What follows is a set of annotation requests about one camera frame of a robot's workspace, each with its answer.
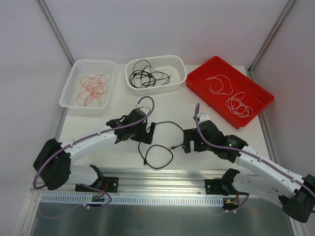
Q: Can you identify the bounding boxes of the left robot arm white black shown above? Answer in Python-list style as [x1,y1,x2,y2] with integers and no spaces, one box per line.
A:
[32,107,153,192]

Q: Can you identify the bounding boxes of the white perforated rounded basket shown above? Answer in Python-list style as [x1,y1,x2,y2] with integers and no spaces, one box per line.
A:
[125,55,188,95]

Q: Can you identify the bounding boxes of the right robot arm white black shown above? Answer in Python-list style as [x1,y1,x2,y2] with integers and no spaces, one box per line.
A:
[182,119,315,223]

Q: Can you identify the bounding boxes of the thin black wire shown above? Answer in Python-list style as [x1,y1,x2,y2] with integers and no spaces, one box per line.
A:
[132,58,155,74]
[150,65,171,87]

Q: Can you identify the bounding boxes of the left aluminium frame post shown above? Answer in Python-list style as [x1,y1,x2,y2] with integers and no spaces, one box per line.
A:
[36,0,75,65]

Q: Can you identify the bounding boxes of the red plastic tray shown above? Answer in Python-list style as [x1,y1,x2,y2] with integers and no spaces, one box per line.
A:
[187,56,275,129]

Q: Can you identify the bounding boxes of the right aluminium frame post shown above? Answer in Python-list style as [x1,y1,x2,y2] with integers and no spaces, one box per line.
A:
[247,0,298,76]

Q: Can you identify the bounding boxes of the aluminium frame post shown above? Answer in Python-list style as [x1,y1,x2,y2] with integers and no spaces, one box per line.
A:
[247,0,298,76]
[36,0,75,65]

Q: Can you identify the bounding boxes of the white wire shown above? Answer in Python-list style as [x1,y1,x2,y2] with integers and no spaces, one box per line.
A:
[206,74,234,95]
[225,91,254,118]

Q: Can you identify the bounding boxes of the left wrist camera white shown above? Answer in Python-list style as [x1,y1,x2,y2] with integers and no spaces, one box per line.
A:
[136,104,151,113]

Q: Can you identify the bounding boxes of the white slotted cable duct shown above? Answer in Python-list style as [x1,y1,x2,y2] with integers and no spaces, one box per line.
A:
[40,194,223,207]

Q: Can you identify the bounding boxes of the aluminium mounting rail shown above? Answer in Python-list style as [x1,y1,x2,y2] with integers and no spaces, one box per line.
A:
[31,167,293,196]

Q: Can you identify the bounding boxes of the black and orange cables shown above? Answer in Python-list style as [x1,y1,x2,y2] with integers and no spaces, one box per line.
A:
[129,70,157,89]

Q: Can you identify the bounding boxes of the orange wire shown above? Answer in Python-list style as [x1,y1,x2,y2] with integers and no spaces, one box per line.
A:
[80,75,105,99]
[75,73,109,106]
[76,78,104,106]

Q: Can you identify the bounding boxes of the clear white rectangular basket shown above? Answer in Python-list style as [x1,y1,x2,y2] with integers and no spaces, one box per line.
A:
[59,59,117,111]

